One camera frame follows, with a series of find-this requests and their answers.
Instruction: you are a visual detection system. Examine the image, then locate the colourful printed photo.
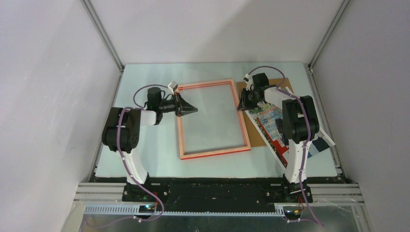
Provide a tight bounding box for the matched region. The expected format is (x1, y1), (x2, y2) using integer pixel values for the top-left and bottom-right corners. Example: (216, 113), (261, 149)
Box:
(245, 86), (336, 171)

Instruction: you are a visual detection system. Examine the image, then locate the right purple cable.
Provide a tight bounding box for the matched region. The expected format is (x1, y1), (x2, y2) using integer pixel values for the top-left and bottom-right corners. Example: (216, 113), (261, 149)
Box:
(247, 65), (325, 228)

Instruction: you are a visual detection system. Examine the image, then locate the purple cable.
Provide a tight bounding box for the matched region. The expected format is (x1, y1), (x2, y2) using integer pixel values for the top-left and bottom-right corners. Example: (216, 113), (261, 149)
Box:
(247, 65), (325, 228)
(116, 84), (165, 222)

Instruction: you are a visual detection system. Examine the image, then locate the aluminium front rail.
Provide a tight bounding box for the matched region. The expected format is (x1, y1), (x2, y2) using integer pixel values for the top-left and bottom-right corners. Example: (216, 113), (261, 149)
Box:
(73, 183), (365, 217)

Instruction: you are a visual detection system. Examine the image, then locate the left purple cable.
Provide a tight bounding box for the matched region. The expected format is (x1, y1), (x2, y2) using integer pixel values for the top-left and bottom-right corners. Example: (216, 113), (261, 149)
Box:
(116, 84), (165, 222)

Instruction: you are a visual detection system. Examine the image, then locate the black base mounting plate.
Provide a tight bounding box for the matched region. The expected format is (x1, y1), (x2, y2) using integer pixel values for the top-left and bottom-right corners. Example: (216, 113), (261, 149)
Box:
(122, 177), (313, 210)

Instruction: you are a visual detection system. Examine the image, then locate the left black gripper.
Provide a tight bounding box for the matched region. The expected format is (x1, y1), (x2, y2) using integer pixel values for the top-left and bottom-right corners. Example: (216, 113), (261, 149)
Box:
(159, 92), (198, 117)

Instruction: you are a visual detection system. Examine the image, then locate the clear acrylic sheet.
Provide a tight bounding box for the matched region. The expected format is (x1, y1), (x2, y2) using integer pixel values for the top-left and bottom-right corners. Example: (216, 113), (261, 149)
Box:
(181, 84), (246, 156)

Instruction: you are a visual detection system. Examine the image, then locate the brown cardboard backing board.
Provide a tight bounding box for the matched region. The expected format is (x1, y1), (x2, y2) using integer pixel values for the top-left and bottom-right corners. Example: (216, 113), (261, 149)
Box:
(235, 78), (293, 148)

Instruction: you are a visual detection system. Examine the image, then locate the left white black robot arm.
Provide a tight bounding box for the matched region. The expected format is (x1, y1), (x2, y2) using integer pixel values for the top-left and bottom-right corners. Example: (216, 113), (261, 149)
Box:
(102, 82), (198, 201)

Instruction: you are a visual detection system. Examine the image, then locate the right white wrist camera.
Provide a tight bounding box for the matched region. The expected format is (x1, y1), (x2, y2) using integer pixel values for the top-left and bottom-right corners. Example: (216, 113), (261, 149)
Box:
(243, 73), (255, 91)

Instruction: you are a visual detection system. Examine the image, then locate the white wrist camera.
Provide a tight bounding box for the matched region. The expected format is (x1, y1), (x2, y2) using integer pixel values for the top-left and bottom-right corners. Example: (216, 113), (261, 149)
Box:
(243, 73), (255, 91)
(167, 81), (178, 95)

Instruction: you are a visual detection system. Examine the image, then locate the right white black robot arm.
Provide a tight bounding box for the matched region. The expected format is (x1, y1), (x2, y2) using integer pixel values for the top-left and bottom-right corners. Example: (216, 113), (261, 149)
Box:
(237, 73), (320, 202)

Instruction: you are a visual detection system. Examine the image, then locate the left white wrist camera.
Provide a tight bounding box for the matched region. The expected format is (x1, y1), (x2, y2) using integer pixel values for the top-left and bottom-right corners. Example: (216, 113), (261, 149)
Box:
(167, 81), (178, 95)

